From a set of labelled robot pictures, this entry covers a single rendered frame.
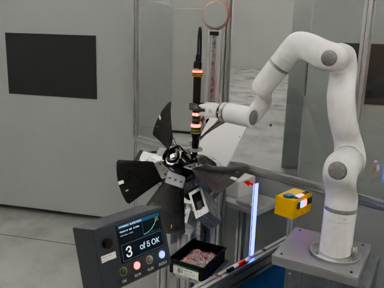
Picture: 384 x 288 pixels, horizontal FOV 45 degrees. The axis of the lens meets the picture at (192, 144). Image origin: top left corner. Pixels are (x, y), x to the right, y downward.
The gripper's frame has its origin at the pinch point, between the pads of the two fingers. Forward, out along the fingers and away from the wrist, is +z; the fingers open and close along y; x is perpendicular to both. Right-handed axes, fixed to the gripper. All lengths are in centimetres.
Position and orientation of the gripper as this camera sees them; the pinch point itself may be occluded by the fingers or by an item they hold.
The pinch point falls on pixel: (196, 106)
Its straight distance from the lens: 205.9
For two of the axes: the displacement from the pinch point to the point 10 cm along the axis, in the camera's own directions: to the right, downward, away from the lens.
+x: 0.4, -9.7, -2.5
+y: 6.9, -1.5, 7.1
